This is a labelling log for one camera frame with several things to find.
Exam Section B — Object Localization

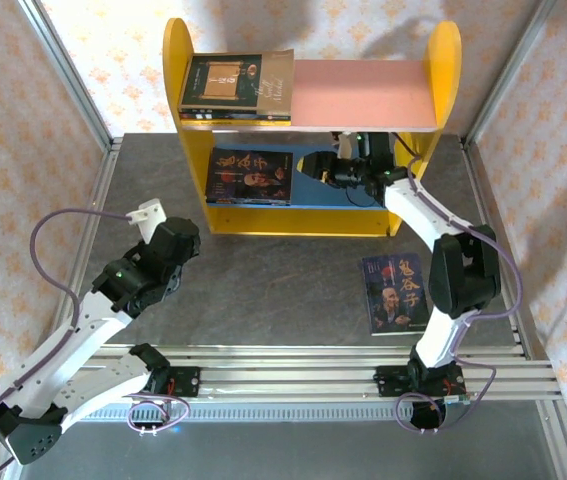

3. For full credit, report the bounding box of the dark blue old man book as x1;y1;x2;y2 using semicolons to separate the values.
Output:
205;146;295;203
361;252;433;337

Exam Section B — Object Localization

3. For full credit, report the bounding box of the pink shelf board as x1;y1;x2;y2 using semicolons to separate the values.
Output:
178;58;440;135

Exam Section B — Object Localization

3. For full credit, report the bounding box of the blue shelf board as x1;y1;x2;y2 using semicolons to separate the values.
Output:
206;143;404;210

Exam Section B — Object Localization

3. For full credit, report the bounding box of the dark wolf eyes book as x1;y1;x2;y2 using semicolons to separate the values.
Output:
178;109;293;126

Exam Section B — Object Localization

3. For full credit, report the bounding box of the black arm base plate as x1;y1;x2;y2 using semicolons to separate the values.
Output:
111;366;202;400
373;364;467;400

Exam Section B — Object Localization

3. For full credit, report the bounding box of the aluminium frame post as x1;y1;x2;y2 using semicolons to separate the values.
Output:
16;0;125;154
462;0;562;149

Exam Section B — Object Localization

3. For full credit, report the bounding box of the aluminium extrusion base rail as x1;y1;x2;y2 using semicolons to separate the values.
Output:
70;343;563;401

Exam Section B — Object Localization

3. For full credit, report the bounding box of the grey slotted cable duct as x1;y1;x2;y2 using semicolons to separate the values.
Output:
62;405;417;422

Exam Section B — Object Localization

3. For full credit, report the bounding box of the brown scroll cover book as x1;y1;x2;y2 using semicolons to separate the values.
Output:
177;48;296;115

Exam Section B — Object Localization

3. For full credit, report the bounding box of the yellow wooden bookshelf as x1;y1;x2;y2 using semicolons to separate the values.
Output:
161;17;464;237

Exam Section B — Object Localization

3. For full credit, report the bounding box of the thin black cable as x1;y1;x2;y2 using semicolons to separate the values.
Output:
345;187;384;208

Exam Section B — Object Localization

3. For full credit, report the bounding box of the grey metal base sheet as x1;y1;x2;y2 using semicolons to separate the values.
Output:
10;399;559;480

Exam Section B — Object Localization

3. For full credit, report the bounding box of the aluminium table side rail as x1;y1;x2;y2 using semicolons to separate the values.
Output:
0;137;125;480
462;134;567;480

